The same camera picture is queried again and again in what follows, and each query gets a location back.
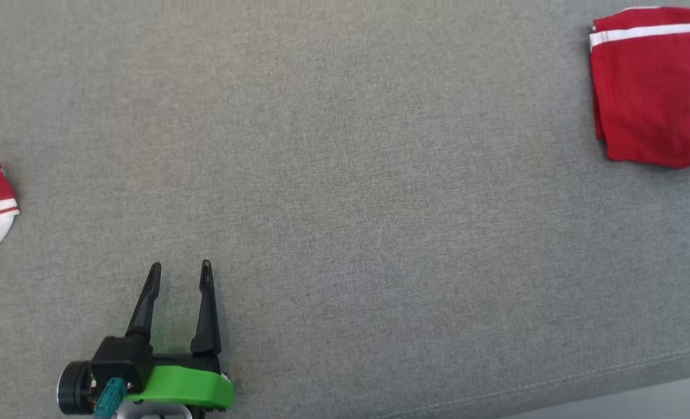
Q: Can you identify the red Bulls 23 garment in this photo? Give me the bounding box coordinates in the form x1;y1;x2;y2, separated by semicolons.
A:
588;6;690;169

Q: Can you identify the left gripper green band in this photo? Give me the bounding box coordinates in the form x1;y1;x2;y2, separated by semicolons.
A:
126;260;235;414

